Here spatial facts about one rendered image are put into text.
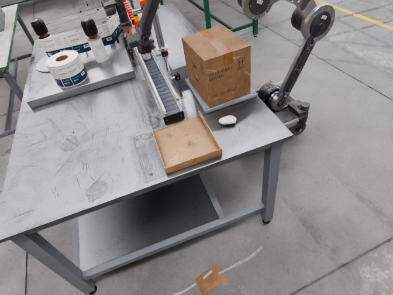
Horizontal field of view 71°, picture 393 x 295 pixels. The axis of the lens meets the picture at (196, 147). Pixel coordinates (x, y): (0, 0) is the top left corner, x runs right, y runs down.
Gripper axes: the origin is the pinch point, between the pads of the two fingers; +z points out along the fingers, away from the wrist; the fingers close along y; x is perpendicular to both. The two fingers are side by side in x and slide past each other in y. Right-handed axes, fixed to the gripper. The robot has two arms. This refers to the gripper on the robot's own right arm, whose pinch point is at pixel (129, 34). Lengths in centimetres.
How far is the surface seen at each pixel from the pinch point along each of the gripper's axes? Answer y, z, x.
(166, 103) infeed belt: 65, 14, 5
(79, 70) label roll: 14.8, 7.0, -36.2
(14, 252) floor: 56, 102, -126
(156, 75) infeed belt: 34.5, 14.1, 6.8
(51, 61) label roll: 8, -1, -50
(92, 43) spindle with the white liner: 4.6, -2.7, -23.5
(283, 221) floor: 110, 102, 56
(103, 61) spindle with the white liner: 4.9, 9.7, -21.6
